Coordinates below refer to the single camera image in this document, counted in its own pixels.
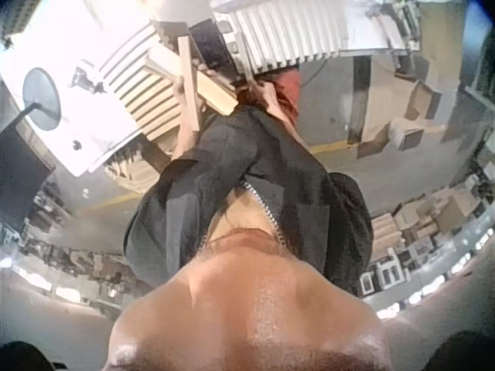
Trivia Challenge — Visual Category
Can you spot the person's right hand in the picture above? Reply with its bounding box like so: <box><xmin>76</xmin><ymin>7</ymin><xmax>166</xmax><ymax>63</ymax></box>
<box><xmin>250</xmin><ymin>79</ymin><xmax>281</xmax><ymax>114</ymax></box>

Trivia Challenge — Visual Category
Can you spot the person's left hand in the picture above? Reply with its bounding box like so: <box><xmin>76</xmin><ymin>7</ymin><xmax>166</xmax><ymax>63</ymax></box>
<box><xmin>171</xmin><ymin>66</ymin><xmax>221</xmax><ymax>103</ymax></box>

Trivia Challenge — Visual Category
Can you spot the light wooden frame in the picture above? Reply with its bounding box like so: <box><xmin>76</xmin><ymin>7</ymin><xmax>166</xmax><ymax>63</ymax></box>
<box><xmin>145</xmin><ymin>37</ymin><xmax>237</xmax><ymax>133</ymax></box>

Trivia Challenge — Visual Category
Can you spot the black picture frame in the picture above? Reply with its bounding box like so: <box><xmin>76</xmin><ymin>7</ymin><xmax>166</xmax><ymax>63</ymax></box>
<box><xmin>188</xmin><ymin>18</ymin><xmax>234</xmax><ymax>71</ymax></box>

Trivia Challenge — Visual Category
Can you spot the red cloth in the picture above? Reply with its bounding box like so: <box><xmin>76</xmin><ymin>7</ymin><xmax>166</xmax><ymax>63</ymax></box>
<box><xmin>276</xmin><ymin>70</ymin><xmax>303</xmax><ymax>117</ymax></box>

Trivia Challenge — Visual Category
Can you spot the stack of white slatted panels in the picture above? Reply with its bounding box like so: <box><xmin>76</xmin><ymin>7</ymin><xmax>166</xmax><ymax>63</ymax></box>
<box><xmin>95</xmin><ymin>26</ymin><xmax>183</xmax><ymax>141</ymax></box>

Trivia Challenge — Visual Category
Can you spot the row of white frames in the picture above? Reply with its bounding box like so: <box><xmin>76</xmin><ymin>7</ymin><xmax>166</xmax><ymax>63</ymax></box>
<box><xmin>214</xmin><ymin>0</ymin><xmax>392</xmax><ymax>75</ymax></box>

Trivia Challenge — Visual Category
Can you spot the white work table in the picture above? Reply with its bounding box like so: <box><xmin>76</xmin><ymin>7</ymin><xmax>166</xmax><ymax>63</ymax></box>
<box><xmin>0</xmin><ymin>0</ymin><xmax>183</xmax><ymax>178</ymax></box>

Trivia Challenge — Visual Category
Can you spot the heap of cardboard boxes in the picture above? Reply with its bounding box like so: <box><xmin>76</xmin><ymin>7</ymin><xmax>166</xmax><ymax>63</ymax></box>
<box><xmin>346</xmin><ymin>53</ymin><xmax>442</xmax><ymax>158</ymax></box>

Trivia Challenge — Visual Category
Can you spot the grey round stool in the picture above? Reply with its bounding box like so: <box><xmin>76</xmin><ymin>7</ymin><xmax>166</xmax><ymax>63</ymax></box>
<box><xmin>11</xmin><ymin>66</ymin><xmax>63</xmax><ymax>131</ymax></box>

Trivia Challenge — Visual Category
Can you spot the black cabinet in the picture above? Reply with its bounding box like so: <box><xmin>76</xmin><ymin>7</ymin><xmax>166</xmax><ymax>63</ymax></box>
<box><xmin>0</xmin><ymin>122</ymin><xmax>56</xmax><ymax>230</ymax></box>

